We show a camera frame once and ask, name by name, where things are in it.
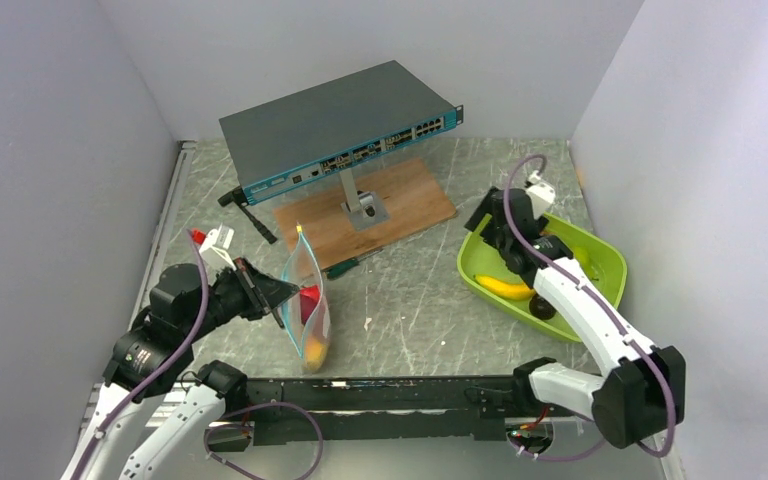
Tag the green handled screwdriver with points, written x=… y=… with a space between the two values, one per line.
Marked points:
x=341 y=268

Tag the green pear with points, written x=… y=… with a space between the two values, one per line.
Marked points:
x=584 y=259

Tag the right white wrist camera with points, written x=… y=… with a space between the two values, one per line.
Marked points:
x=541 y=194

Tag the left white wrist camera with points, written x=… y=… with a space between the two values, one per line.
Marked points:
x=214 y=245

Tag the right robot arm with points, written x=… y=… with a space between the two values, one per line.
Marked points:
x=639 y=389

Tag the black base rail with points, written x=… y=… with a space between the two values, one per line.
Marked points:
x=483 y=408

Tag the purple sweet potato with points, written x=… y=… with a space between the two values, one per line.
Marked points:
x=319 y=326

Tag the red apple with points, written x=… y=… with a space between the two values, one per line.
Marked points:
x=310 y=299

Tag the clear zip top bag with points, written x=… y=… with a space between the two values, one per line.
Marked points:
x=302 y=269

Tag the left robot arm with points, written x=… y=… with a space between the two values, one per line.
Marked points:
x=146 y=362

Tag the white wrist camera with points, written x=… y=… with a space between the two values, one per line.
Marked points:
x=541 y=194
x=214 y=245

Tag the orange yellow mango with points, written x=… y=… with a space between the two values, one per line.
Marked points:
x=314 y=354

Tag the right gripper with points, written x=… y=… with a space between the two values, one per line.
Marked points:
x=479 y=214

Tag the wooden board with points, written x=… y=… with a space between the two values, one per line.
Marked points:
x=413 y=198

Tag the dark purple mangosteen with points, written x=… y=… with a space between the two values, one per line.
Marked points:
x=541 y=308

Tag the yellow banana left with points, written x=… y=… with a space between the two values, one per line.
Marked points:
x=505 y=290

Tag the green plastic tray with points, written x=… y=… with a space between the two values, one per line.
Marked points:
x=475 y=257

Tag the grey teal network switch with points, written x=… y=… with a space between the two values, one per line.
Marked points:
x=306 y=136

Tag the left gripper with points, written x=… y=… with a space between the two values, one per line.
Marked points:
x=262 y=291

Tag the grey metal stand bracket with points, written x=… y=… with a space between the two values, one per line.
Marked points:
x=364 y=209

